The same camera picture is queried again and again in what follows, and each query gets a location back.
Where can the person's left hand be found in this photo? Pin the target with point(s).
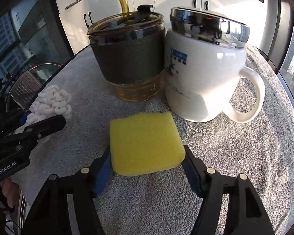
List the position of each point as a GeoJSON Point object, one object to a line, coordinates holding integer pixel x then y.
{"type": "Point", "coordinates": [11, 191]}

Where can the white chenille scrubber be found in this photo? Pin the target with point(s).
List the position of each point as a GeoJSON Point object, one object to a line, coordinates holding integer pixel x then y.
{"type": "Point", "coordinates": [52, 101]}

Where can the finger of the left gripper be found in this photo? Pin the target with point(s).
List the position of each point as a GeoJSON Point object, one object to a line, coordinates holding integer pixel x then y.
{"type": "Point", "coordinates": [32, 133]}
{"type": "Point", "coordinates": [12, 120]}

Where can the white ceramic mug chrome lid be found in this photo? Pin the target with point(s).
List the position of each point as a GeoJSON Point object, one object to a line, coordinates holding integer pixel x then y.
{"type": "Point", "coordinates": [205, 57]}

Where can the amber glass tumbler green sleeve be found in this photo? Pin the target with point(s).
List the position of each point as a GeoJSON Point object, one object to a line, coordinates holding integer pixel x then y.
{"type": "Point", "coordinates": [129, 49]}

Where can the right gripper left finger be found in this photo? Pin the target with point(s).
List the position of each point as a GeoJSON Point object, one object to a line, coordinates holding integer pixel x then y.
{"type": "Point", "coordinates": [67, 202]}

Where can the metal mesh chair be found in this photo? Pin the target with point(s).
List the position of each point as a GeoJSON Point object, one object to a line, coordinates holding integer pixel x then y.
{"type": "Point", "coordinates": [27, 83]}

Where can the yellow wedge sponge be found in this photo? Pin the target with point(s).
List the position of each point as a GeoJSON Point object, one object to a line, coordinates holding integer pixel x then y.
{"type": "Point", "coordinates": [145, 143]}

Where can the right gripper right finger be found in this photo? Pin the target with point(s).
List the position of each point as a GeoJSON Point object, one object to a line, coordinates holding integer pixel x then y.
{"type": "Point", "coordinates": [246, 213]}

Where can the white cabinet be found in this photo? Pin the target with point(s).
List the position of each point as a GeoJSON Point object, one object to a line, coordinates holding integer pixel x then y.
{"type": "Point", "coordinates": [77, 15]}

